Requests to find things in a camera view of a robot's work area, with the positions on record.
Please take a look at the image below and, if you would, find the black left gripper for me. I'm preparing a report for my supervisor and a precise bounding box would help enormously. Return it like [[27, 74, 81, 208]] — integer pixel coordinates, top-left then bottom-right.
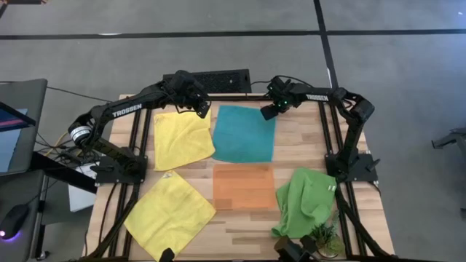
[[165, 70, 212, 118]]

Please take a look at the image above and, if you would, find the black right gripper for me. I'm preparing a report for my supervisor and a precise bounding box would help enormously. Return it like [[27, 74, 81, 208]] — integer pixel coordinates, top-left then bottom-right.
[[260, 76, 298, 121]]

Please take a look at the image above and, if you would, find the teal microfiber towel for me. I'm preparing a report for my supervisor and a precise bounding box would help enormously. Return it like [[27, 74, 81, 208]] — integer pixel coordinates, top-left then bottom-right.
[[211, 104, 277, 164]]

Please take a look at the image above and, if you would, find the yellow microfiber towel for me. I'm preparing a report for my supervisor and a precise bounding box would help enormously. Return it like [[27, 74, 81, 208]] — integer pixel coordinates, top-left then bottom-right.
[[152, 108, 216, 172], [123, 170, 218, 262]]

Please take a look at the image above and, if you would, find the green microfiber towel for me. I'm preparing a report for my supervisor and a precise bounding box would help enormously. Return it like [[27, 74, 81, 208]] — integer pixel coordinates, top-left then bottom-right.
[[271, 167, 338, 239]]

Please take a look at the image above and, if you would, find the black perforated metal case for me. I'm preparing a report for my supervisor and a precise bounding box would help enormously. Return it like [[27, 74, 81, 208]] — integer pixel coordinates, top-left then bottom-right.
[[162, 68, 253, 95]]

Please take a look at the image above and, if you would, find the orange translucent mat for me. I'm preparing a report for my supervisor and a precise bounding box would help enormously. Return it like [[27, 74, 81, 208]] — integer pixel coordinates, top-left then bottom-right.
[[212, 163, 277, 211]]

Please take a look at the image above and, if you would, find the small green potted plant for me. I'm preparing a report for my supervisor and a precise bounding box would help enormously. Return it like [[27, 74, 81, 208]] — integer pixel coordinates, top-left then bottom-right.
[[308, 210, 346, 260]]

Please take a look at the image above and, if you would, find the white box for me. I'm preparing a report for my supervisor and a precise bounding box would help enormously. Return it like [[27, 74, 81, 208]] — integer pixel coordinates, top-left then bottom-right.
[[68, 162, 98, 213]]

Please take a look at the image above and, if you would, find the black desk support bar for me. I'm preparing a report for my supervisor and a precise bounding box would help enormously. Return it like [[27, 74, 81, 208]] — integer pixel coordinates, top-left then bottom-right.
[[28, 151, 98, 194]]

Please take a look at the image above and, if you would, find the grey desk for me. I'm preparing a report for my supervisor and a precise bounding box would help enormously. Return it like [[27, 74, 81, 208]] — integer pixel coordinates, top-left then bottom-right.
[[0, 78, 49, 262]]

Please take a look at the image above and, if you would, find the grey chair base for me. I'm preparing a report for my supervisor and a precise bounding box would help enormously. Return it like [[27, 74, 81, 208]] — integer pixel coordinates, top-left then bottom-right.
[[431, 127, 466, 150]]

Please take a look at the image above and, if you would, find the monitor with blue screen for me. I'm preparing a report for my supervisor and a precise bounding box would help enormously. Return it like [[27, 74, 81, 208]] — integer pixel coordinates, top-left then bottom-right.
[[0, 100, 37, 175]]

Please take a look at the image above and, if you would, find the black computer mouse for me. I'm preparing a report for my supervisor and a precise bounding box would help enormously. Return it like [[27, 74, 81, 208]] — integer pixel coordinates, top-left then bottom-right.
[[0, 203, 31, 241]]

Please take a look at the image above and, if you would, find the black aluminium table frame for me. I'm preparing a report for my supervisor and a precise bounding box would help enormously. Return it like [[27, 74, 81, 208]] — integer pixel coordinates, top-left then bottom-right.
[[78, 92, 412, 262]]

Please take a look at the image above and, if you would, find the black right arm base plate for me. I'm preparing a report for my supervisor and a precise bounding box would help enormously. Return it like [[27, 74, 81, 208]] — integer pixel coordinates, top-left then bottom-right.
[[325, 152, 382, 183]]

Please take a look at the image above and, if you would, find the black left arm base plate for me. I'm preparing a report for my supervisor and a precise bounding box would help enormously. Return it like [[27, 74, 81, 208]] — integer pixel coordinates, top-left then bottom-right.
[[90, 155, 149, 185]]

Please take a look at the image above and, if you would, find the black right leader arm handle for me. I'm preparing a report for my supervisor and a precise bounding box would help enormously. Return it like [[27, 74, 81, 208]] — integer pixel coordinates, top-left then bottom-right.
[[272, 234, 320, 262]]

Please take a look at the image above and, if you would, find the black leader arm handle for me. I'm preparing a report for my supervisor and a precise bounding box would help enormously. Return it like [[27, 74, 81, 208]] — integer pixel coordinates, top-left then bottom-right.
[[272, 234, 320, 262], [158, 247, 176, 262]]

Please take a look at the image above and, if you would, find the black cable bundle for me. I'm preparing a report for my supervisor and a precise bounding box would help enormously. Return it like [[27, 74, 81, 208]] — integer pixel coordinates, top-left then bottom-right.
[[34, 130, 106, 168]]

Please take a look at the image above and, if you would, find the black left leader arm handle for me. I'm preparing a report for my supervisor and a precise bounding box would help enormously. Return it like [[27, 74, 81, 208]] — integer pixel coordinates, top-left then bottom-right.
[[158, 247, 176, 262]]

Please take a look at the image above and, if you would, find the yellow cable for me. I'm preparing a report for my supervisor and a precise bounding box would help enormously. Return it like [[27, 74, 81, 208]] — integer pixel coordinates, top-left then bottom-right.
[[43, 130, 79, 157]]

